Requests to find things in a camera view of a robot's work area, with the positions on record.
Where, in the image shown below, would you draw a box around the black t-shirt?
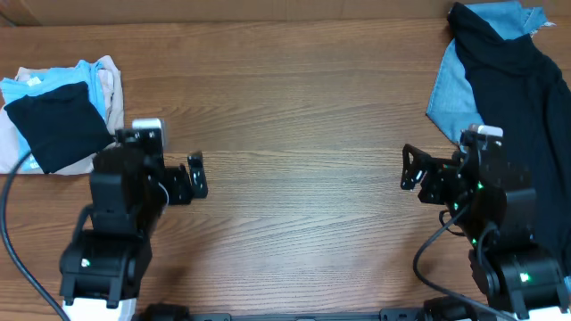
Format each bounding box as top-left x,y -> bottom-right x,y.
5,82 -> 114,174

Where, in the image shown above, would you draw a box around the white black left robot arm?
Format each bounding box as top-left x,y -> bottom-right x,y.
60,145 -> 208,320

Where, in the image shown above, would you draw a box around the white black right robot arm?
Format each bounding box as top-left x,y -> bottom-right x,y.
401,132 -> 570,320

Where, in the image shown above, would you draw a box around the blue denim jeans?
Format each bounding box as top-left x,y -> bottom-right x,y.
426,1 -> 552,144

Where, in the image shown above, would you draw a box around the black long garment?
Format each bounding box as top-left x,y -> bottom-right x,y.
448,3 -> 570,274

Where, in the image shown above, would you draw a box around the light blue folded t-shirt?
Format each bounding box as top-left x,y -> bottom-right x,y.
0,58 -> 110,173

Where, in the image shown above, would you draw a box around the pink folded garment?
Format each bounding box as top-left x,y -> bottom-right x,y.
0,54 -> 126,176

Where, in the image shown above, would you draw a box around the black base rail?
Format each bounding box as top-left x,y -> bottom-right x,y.
137,296 -> 483,321

